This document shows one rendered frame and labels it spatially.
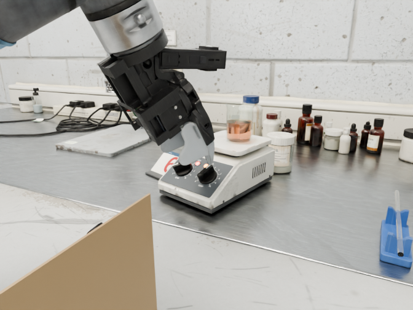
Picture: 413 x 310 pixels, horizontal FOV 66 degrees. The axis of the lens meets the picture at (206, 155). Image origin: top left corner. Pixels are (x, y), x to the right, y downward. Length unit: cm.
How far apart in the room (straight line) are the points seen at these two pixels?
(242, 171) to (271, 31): 62
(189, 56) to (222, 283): 28
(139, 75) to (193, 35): 78
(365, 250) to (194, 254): 22
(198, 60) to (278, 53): 66
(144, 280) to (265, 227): 34
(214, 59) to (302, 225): 27
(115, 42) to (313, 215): 38
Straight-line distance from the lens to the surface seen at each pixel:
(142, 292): 17
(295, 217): 53
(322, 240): 48
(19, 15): 34
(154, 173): 68
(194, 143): 45
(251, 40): 109
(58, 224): 54
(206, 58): 44
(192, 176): 55
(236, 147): 57
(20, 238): 53
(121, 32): 37
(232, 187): 54
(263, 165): 61
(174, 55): 41
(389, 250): 47
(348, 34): 105
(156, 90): 41
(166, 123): 42
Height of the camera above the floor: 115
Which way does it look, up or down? 18 degrees down
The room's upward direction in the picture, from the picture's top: straight up
